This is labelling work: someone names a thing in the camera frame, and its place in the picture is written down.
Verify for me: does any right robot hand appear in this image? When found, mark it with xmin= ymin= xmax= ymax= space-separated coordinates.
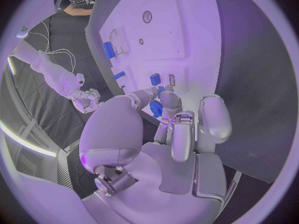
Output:
xmin=68 ymin=88 xmax=106 ymax=114

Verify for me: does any white cable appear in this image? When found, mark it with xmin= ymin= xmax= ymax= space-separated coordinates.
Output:
xmin=45 ymin=48 xmax=77 ymax=74
xmin=28 ymin=21 xmax=51 ymax=53

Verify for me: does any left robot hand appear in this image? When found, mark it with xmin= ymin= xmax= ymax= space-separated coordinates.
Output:
xmin=78 ymin=85 xmax=233 ymax=224

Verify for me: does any white task board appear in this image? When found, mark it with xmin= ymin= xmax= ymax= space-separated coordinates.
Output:
xmin=84 ymin=0 xmax=223 ymax=128

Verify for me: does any large blue block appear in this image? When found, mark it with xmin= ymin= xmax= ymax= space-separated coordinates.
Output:
xmin=101 ymin=41 xmax=116 ymax=60

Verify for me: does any blue square block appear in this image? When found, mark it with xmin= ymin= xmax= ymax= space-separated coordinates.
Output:
xmin=149 ymin=73 xmax=162 ymax=87

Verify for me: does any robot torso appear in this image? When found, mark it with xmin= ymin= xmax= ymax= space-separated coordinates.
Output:
xmin=13 ymin=12 xmax=32 ymax=39

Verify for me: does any blue cylinder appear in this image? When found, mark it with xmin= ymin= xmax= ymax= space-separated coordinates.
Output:
xmin=113 ymin=71 xmax=127 ymax=81

